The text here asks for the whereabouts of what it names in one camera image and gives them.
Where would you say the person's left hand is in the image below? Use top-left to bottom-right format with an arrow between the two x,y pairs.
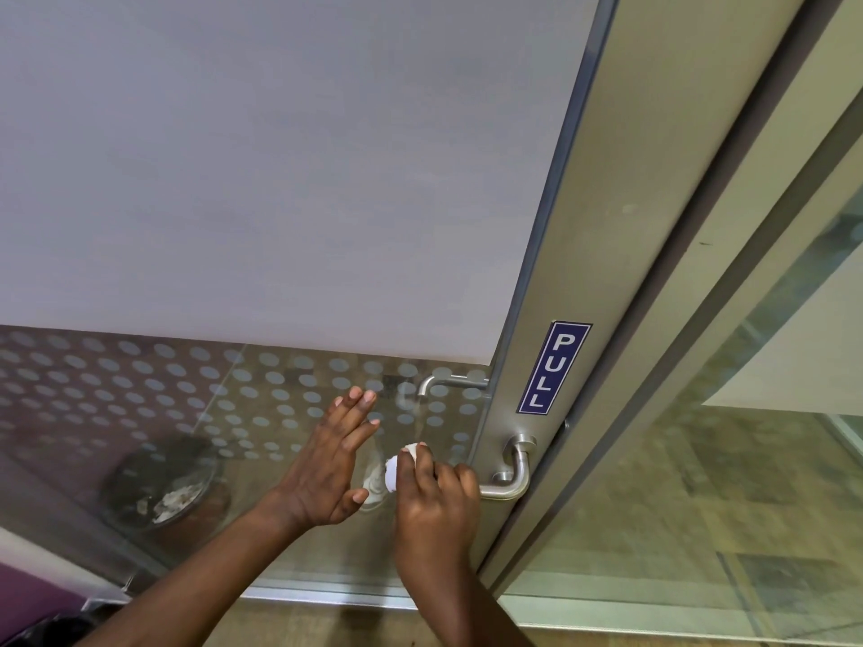
270,387 -> 382,533

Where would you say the person's right hand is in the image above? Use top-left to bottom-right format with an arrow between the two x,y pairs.
393,442 -> 481,584

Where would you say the white tissue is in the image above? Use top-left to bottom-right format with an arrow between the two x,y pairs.
382,446 -> 423,493

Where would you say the person's right forearm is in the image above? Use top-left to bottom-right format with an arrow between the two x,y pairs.
393,564 -> 537,647

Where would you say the person's left forearm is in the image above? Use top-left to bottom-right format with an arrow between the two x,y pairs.
77,495 -> 308,647

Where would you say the round dark waste bin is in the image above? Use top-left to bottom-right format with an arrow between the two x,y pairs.
101,439 -> 227,531

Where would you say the blue door sign sticker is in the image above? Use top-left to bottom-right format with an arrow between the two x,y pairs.
516,321 -> 593,415

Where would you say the frosted dotted glass door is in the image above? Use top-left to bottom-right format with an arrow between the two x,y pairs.
0,0 -> 810,602

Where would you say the fixed clear glass panel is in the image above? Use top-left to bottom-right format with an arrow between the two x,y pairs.
502,188 -> 863,647

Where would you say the purple seat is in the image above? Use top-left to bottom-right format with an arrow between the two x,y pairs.
0,562 -> 130,647

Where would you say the silver handle behind glass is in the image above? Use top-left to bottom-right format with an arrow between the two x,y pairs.
416,374 -> 490,399

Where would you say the silver lever door handle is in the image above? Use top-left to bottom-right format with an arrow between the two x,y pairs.
477,434 -> 538,502

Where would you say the silver aluminium door frame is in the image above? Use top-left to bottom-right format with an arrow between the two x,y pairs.
487,0 -> 863,597

